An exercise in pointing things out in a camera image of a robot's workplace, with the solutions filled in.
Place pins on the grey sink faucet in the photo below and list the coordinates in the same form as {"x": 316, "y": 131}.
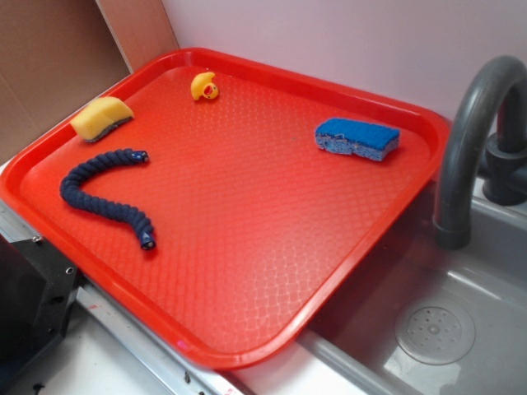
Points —
{"x": 488, "y": 140}

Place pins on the brown cardboard panel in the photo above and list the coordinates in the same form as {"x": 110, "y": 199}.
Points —
{"x": 57, "y": 55}

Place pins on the grey plastic sink basin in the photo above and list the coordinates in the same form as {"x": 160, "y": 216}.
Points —
{"x": 417, "y": 319}

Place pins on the yellow rubber duck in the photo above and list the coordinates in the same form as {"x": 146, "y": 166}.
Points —
{"x": 202, "y": 86}

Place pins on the yellow sponge with grey pad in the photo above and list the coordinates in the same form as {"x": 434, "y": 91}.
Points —
{"x": 100, "y": 117}

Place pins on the red plastic tray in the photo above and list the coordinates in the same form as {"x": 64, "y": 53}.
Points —
{"x": 219, "y": 223}

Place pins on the blue sponge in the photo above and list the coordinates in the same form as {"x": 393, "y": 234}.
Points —
{"x": 356, "y": 138}

